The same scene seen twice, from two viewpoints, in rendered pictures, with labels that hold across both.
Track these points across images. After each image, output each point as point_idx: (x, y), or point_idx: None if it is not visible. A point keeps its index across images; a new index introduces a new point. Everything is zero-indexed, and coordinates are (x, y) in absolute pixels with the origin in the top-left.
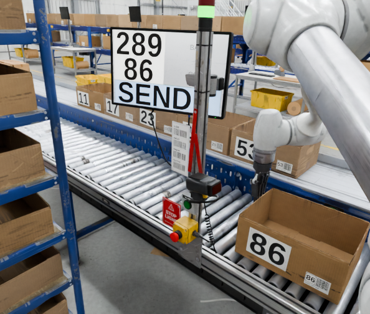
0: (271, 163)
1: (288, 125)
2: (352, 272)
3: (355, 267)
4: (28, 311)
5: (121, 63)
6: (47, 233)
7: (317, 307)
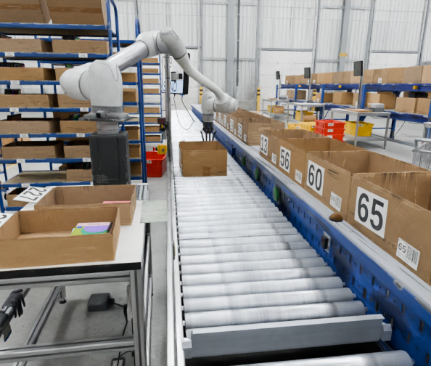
0: (210, 122)
1: (213, 99)
2: (210, 174)
3: (216, 175)
4: None
5: (164, 72)
6: None
7: (175, 176)
